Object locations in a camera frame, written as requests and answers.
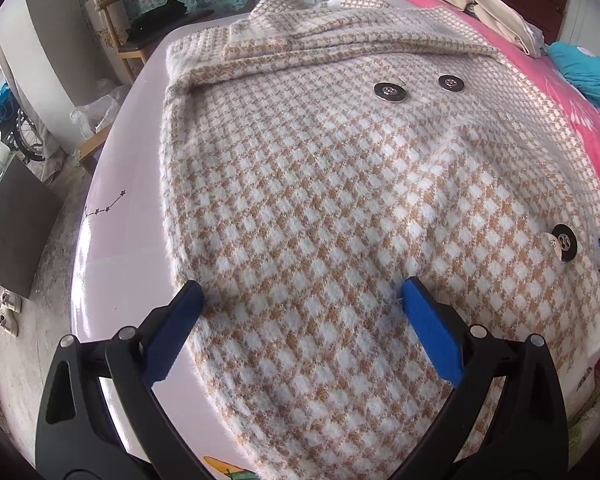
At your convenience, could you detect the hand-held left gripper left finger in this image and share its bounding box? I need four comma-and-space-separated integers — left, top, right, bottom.
35, 280, 204, 480

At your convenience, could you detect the dark flat board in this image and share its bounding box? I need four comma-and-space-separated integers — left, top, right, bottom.
0, 157, 66, 298

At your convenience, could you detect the wheelchair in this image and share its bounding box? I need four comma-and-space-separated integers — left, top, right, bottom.
7, 105, 48, 163

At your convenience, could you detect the black cloth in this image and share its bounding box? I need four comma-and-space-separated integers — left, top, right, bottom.
130, 0, 188, 36

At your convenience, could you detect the beige houndstooth knit coat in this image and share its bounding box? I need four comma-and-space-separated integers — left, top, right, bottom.
162, 0, 600, 480

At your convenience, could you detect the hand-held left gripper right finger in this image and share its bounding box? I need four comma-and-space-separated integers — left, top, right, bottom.
401, 276, 568, 480

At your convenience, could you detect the teal quilt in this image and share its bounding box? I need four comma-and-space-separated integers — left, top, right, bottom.
547, 41, 600, 123

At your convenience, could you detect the dark red door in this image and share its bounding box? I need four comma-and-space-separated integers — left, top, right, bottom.
500, 0, 576, 46

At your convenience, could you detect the beige clothes pile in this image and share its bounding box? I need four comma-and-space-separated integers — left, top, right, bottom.
422, 0, 548, 58

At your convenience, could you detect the clear plastic bag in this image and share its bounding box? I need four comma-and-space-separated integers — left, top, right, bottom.
70, 85, 126, 141

